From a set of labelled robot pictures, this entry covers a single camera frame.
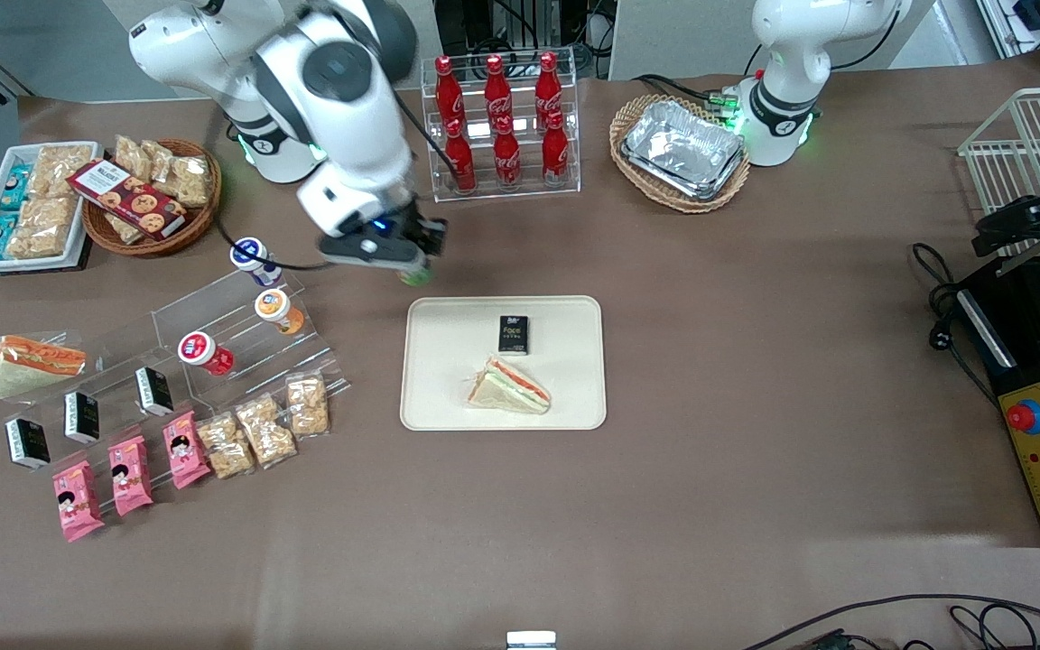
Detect wrapped triangle sandwich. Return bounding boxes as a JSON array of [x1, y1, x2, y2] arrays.
[[465, 355, 553, 416], [0, 335, 88, 401]]

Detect clear acrylic stepped stand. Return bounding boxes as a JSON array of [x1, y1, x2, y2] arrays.
[[0, 262, 352, 472]]

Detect clear snack bag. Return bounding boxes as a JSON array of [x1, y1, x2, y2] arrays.
[[5, 196, 79, 262], [113, 135, 156, 182], [27, 144, 96, 200], [141, 139, 215, 209]]

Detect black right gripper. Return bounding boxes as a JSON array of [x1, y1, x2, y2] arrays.
[[391, 200, 450, 277]]

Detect clear peanut brittle bag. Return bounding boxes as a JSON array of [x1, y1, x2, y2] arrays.
[[284, 372, 332, 439], [196, 412, 257, 480], [234, 393, 298, 469]]

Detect light wicker basket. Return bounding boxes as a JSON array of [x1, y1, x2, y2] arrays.
[[608, 93, 752, 215]]

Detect brown table cover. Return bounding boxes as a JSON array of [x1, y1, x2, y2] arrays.
[[0, 50, 1040, 650]]

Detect orange gum bottle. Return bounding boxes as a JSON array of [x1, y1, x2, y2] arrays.
[[255, 288, 306, 336]]

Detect black floor cables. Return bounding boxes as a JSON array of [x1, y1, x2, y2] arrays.
[[740, 592, 1040, 650]]

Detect red gum bottle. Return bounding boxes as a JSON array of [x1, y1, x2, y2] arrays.
[[177, 331, 236, 377]]

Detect white rectangular bin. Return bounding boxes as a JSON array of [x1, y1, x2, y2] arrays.
[[0, 142, 105, 274]]

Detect blue gum bottle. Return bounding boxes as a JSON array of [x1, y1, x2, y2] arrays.
[[229, 237, 284, 287]]

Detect pink snack packet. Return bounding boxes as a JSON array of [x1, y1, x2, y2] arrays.
[[162, 410, 213, 491], [51, 460, 107, 543], [107, 434, 155, 518]]

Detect stacked foil trays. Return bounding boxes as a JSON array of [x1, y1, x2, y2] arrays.
[[620, 98, 748, 202]]

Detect white wire rack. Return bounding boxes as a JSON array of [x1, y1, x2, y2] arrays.
[[957, 85, 1040, 265]]

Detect red cookie box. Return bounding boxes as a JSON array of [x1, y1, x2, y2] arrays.
[[66, 159, 189, 240]]

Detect dark equipment rack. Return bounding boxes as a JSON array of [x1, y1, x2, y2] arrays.
[[434, 0, 613, 80]]

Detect black base cable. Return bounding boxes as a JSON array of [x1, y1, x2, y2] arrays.
[[632, 72, 739, 111]]

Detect clear acrylic bottle rack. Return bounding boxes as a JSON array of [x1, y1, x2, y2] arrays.
[[420, 49, 582, 204]]

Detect dark brown wicker basket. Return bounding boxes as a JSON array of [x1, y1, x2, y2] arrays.
[[81, 137, 224, 259]]

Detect cream plastic tray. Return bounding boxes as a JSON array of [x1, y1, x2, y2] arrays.
[[399, 295, 608, 432]]

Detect red cola bottle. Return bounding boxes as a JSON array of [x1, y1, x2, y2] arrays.
[[433, 55, 466, 129], [443, 118, 478, 194], [541, 111, 571, 187], [492, 116, 523, 190], [483, 54, 513, 127], [534, 51, 564, 124]]

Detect black gum box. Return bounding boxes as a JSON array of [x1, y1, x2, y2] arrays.
[[63, 390, 101, 445], [4, 417, 51, 470], [135, 366, 175, 418], [497, 314, 532, 357]]

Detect black power cable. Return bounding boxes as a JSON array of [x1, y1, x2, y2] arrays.
[[909, 241, 1001, 409]]

